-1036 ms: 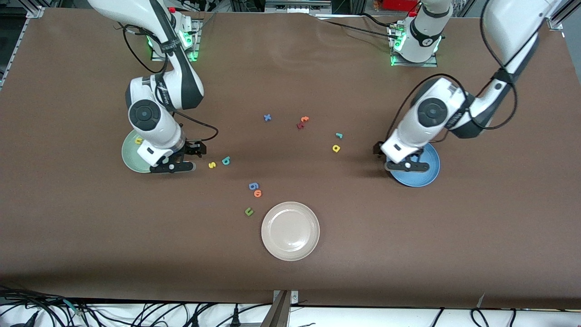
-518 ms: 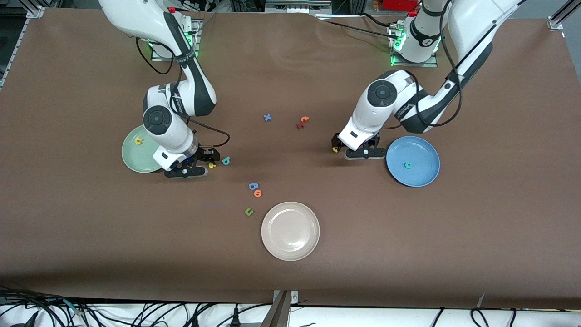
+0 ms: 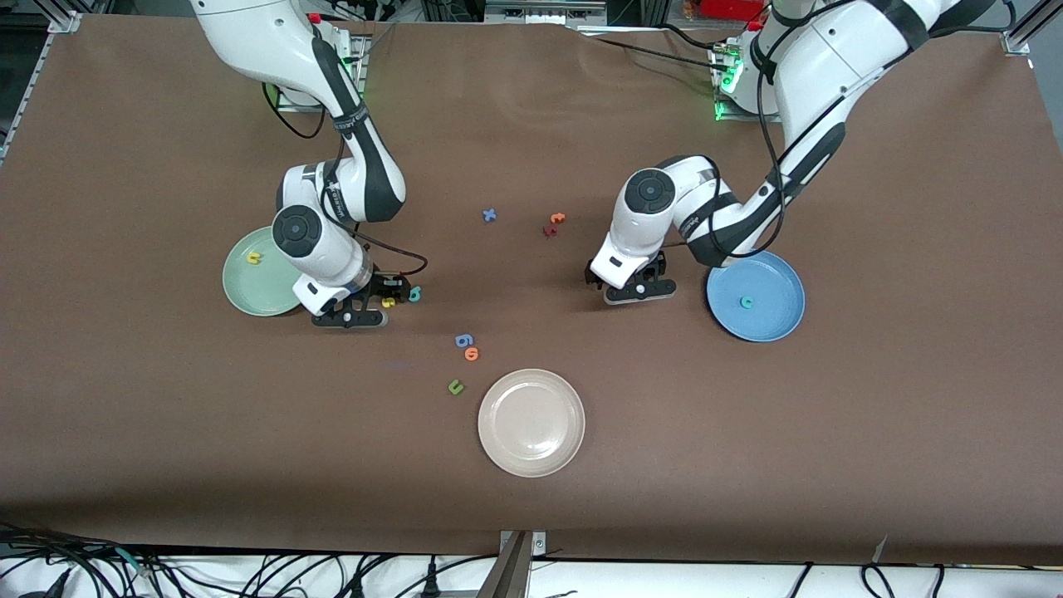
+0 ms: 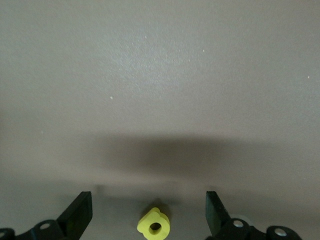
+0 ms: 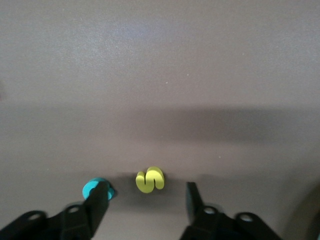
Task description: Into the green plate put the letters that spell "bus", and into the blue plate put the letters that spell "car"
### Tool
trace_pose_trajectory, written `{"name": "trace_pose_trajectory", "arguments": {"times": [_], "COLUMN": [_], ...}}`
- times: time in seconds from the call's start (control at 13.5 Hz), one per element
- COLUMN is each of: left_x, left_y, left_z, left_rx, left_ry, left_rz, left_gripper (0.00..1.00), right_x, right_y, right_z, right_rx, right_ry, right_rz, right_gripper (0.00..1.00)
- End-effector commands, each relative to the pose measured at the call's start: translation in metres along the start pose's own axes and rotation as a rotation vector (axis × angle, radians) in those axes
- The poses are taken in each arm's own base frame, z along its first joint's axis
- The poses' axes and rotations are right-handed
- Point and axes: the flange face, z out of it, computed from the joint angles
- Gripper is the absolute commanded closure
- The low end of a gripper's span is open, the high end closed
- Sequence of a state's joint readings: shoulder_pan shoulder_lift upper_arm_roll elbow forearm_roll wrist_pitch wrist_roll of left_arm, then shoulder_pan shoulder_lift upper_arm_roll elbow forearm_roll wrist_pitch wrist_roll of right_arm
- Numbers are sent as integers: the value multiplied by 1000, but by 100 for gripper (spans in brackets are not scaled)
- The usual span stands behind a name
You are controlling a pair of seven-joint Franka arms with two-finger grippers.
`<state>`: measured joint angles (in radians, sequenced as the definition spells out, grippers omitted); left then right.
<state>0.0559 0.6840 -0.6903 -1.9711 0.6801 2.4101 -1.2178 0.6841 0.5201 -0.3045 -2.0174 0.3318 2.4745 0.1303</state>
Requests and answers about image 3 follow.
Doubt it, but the aluminium frame post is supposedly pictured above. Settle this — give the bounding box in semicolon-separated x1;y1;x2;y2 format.
1001;0;1063;56
46;0;84;34

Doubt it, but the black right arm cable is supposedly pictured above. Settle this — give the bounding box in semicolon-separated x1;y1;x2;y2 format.
262;79;429;279

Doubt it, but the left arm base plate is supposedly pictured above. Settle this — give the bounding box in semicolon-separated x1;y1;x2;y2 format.
711;42;781;124

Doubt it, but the aluminium frame rail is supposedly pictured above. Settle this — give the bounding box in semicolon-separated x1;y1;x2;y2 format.
0;29;52;167

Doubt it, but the green tipped floor cable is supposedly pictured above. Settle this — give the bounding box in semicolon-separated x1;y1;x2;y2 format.
115;547;157;579

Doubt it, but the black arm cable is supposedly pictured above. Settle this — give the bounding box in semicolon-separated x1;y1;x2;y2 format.
752;0;1018;258
262;79;429;279

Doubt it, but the black table cable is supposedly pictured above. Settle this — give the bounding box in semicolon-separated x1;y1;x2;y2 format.
591;35;725;74
656;22;733;52

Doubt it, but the blue plate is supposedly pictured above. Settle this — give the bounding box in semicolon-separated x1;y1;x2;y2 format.
706;251;806;343

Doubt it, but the grey metal device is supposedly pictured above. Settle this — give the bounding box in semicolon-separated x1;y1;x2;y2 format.
484;0;609;26

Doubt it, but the beige plate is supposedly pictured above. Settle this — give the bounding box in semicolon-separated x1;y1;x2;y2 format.
478;369;586;478

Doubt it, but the aluminium bar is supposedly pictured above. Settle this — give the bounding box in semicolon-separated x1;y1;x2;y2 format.
478;532;534;598

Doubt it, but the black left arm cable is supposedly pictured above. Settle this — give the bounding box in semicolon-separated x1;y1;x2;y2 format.
752;0;1018;258

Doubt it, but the red box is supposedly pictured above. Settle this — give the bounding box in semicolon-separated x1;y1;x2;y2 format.
698;0;769;22

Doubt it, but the green plate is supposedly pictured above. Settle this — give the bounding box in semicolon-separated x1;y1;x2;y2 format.
222;226;308;317

